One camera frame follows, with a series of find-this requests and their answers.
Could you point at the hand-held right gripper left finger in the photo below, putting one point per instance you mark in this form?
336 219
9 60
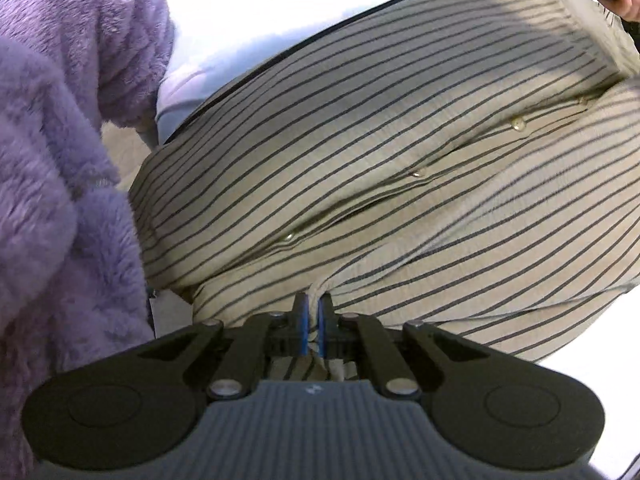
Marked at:
304 330

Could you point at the brown striped shirt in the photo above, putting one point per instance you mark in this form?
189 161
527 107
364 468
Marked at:
375 110

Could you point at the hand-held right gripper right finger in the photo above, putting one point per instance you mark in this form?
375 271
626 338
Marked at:
325 330

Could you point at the person's left hand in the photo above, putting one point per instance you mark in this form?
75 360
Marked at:
627 0

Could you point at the purple fleece robe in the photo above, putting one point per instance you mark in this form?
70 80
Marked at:
60 210

